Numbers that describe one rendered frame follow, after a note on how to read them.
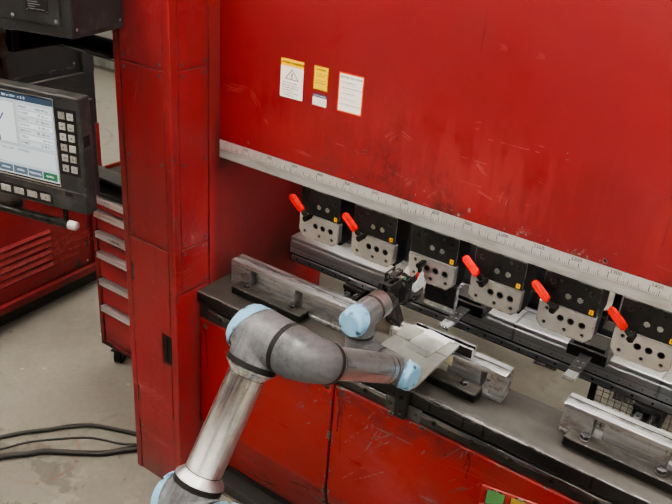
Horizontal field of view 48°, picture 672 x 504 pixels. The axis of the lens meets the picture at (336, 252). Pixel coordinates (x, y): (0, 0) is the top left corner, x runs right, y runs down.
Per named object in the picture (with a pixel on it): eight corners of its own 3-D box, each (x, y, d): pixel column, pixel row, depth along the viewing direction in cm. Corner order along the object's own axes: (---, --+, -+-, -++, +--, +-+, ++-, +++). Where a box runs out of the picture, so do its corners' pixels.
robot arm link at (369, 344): (368, 384, 196) (372, 348, 191) (335, 365, 203) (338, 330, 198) (387, 372, 202) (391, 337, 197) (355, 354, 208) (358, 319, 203)
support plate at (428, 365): (358, 363, 214) (359, 360, 214) (406, 325, 234) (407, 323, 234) (414, 389, 206) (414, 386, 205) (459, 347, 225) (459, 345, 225)
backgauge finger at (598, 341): (546, 375, 217) (549, 360, 215) (577, 337, 236) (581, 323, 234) (587, 392, 211) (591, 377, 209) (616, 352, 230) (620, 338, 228)
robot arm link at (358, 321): (335, 334, 196) (337, 306, 192) (358, 317, 204) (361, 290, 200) (360, 346, 192) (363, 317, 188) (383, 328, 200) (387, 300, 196)
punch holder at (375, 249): (350, 253, 234) (354, 204, 227) (365, 244, 240) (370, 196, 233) (391, 269, 227) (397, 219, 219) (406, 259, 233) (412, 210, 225)
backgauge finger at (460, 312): (425, 324, 236) (427, 311, 234) (463, 293, 256) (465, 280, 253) (459, 339, 230) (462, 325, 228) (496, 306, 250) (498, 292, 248)
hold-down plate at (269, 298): (230, 293, 267) (231, 285, 265) (241, 287, 271) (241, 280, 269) (298, 324, 252) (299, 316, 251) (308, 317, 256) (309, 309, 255)
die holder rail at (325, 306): (231, 282, 273) (231, 259, 269) (242, 276, 278) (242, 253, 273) (345, 333, 249) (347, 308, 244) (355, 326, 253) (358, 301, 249)
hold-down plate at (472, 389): (385, 363, 235) (386, 355, 234) (394, 356, 239) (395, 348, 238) (473, 404, 220) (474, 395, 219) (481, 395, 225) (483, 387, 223)
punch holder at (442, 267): (406, 275, 224) (412, 224, 217) (420, 265, 230) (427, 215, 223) (451, 292, 217) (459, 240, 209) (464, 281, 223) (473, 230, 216)
